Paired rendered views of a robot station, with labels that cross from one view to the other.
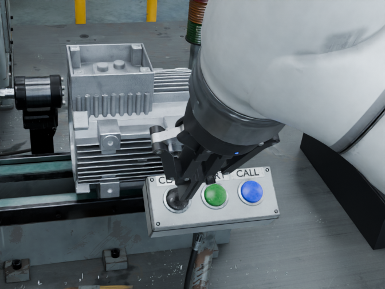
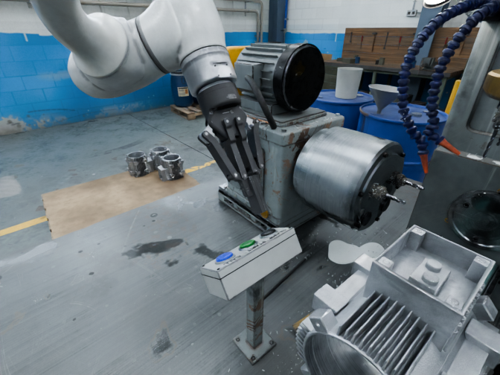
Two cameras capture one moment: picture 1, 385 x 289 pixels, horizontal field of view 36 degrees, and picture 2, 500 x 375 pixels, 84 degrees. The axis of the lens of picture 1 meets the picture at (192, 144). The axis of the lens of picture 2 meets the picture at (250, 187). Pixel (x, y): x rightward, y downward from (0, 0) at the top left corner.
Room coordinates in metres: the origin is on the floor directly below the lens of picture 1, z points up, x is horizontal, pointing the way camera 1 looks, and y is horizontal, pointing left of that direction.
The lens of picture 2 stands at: (0.94, -0.18, 1.40)
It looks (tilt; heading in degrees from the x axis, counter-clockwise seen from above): 30 degrees down; 158
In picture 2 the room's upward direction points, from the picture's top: straight up
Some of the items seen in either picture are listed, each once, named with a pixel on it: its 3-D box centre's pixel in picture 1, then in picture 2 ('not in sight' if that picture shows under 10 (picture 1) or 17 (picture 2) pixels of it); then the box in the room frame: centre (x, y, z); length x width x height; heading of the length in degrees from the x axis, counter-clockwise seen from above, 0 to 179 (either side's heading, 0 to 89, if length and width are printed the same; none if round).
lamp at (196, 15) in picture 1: (203, 8); not in sight; (1.15, 0.01, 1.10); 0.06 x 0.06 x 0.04
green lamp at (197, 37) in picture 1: (201, 29); not in sight; (1.15, 0.01, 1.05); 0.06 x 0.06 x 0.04
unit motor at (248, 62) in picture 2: not in sight; (261, 113); (0.10, 0.21, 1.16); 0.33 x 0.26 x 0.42; 17
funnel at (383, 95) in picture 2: not in sight; (383, 104); (-0.55, 1.47, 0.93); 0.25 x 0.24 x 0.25; 109
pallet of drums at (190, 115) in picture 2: not in sight; (205, 91); (-4.48, 1.14, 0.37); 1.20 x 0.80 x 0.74; 104
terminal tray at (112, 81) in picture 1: (109, 79); (425, 281); (0.79, 0.14, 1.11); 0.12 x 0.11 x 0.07; 107
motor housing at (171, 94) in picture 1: (133, 129); (392, 341); (0.80, 0.10, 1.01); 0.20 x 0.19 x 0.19; 107
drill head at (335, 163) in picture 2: not in sight; (332, 170); (0.36, 0.33, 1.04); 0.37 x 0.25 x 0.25; 17
